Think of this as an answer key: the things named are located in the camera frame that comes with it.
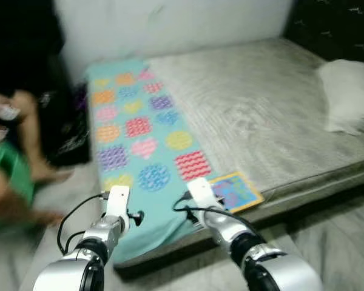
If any colourful children's book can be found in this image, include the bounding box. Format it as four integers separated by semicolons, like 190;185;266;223
207;172;265;213

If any white pillow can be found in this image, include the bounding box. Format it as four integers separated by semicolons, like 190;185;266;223
317;59;364;138

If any teal heart-print blanket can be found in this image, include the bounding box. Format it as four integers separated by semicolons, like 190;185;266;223
85;58;232;265

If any person in black shorts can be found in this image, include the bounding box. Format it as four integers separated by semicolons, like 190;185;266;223
0;88;74;229

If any grey patterned mattress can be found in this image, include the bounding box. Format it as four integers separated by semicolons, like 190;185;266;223
88;38;364;268

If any black tufted headboard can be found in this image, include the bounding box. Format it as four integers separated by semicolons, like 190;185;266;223
282;0;364;68

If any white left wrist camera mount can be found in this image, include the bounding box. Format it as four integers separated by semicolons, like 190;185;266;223
103;185;132;235

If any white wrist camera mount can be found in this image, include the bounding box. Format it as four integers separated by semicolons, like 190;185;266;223
103;185;132;235
187;177;224;213

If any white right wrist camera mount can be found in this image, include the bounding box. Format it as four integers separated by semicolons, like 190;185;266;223
187;177;224;213

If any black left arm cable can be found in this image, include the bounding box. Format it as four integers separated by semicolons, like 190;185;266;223
58;193;110;256

